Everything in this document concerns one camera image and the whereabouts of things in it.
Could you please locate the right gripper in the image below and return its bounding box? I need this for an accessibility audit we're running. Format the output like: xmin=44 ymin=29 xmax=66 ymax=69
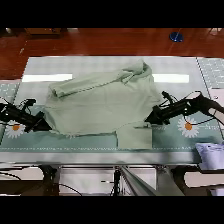
xmin=153 ymin=101 xmax=183 ymax=124

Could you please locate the black cable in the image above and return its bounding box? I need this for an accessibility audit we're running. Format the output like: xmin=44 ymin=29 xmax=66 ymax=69
xmin=194 ymin=114 xmax=219 ymax=127
xmin=57 ymin=182 xmax=84 ymax=197

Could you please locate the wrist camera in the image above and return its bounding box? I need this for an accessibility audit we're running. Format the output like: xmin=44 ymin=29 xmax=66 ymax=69
xmin=22 ymin=97 xmax=37 ymax=108
xmin=161 ymin=90 xmax=175 ymax=103

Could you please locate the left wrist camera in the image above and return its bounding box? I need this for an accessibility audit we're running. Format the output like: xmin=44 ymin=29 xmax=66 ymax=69
xmin=22 ymin=97 xmax=37 ymax=108

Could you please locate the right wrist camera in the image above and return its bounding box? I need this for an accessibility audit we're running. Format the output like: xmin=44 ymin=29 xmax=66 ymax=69
xmin=161 ymin=90 xmax=175 ymax=103

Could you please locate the light blue garment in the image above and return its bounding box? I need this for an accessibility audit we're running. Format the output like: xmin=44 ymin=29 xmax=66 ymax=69
xmin=194 ymin=142 xmax=224 ymax=171

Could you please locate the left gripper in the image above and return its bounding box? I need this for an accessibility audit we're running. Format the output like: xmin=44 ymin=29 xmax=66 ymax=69
xmin=19 ymin=112 xmax=45 ymax=132

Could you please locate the silver frame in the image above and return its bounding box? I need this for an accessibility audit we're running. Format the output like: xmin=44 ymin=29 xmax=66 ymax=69
xmin=0 ymin=162 xmax=224 ymax=197

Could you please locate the pale green T-shirt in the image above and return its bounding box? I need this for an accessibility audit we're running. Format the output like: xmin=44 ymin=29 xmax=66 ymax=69
xmin=43 ymin=58 xmax=165 ymax=151

